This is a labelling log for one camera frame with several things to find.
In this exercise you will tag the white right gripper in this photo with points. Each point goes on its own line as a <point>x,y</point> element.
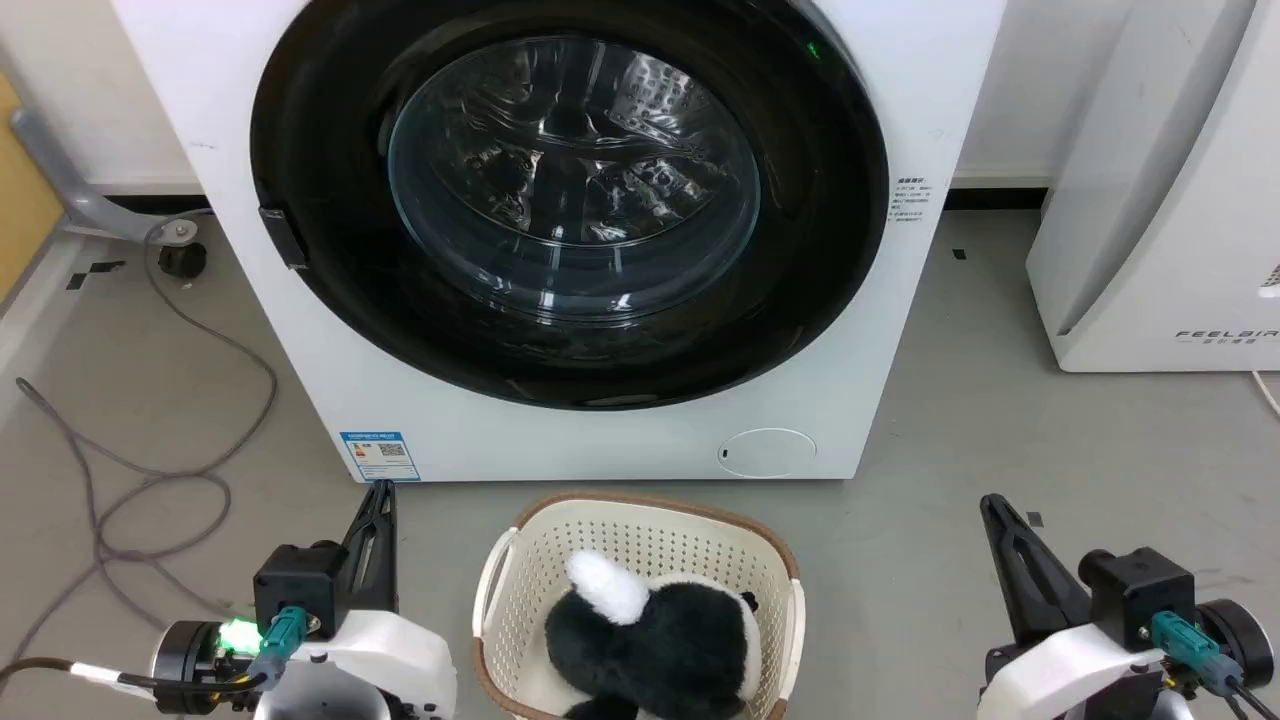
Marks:
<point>1070,675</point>

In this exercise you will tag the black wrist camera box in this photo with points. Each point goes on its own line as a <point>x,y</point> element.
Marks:
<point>298,585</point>
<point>1140,595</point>

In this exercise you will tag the white air purifier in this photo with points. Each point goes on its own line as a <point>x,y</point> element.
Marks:
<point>1160,200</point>

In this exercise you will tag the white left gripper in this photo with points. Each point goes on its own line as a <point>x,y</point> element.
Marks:
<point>370,660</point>

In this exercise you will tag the blue energy label sticker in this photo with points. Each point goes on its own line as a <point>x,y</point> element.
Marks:
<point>380,456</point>

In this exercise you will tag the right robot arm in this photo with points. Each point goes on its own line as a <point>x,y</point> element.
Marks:
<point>1240,640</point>

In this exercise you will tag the grey metal frame leg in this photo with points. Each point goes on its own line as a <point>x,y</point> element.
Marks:
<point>75,195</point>

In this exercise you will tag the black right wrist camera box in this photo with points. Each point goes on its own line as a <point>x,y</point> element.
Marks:
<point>1140,595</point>

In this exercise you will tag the black round caster foot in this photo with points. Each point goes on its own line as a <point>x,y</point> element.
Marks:
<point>182,260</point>

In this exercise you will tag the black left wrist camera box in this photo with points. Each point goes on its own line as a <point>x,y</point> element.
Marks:
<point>298,585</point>

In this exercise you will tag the black text warning sticker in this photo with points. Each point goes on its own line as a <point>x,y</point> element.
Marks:
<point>911,200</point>

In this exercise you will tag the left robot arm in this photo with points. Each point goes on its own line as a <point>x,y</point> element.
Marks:
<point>195,655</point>

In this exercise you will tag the black and white plush toy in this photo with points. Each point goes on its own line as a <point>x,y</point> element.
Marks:
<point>650,640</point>

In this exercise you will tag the yellow wooden panel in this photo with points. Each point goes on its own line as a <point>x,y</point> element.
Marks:
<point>22,190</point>

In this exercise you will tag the white front-load washing machine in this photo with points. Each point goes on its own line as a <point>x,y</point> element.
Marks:
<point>250,330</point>

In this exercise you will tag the cream laundry basket brown rim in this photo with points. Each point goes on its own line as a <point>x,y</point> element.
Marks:
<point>640,535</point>

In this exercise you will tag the black round glass washer door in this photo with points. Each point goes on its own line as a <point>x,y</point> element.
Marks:
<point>570,190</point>

